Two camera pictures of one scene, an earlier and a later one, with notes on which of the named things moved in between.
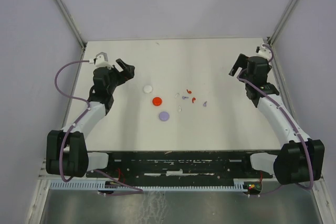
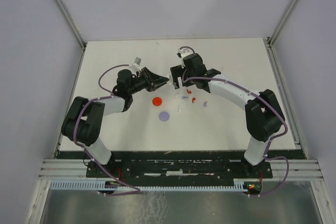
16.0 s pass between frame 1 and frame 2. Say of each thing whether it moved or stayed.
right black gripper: moved
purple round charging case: stayed
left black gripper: moved
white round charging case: moved
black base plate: stayed
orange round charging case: stayed
